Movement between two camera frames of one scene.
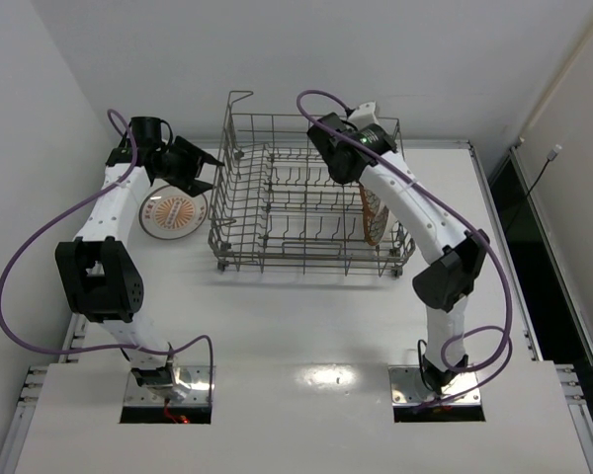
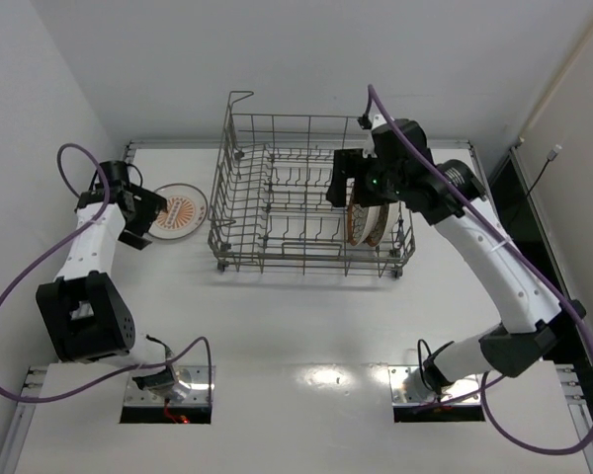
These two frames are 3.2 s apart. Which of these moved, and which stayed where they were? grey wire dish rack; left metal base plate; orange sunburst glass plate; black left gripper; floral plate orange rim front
Moved: black left gripper; floral plate orange rim front
Stayed: grey wire dish rack; left metal base plate; orange sunburst glass plate
